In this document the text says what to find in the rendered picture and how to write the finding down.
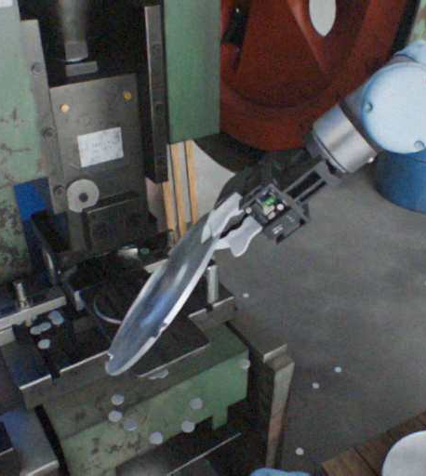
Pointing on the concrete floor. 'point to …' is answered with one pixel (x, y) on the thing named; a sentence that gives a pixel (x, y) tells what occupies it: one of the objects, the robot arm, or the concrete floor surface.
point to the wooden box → (371, 463)
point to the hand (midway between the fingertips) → (212, 236)
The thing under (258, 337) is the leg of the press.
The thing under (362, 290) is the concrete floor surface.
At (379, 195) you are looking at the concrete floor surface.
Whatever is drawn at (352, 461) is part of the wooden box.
